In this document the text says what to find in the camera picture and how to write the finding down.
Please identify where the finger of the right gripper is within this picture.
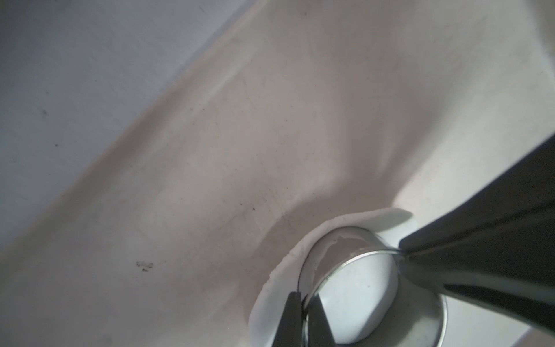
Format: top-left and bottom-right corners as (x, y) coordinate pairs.
(399, 137), (554, 252)
(400, 208), (554, 332)

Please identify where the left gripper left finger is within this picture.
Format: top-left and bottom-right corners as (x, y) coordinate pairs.
(272, 291), (303, 347)

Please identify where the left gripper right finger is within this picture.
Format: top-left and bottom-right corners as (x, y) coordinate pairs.
(306, 296), (336, 347)

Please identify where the white dough ball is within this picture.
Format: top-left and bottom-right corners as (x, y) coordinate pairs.
(247, 208), (417, 346)

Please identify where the round metal cutter ring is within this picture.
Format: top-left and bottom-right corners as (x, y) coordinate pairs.
(298, 225), (448, 347)

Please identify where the beige plastic tray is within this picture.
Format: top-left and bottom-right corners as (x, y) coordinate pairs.
(1, 1), (554, 346)

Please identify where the round white dough wrapper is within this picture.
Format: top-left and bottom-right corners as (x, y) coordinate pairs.
(317, 254), (398, 345)

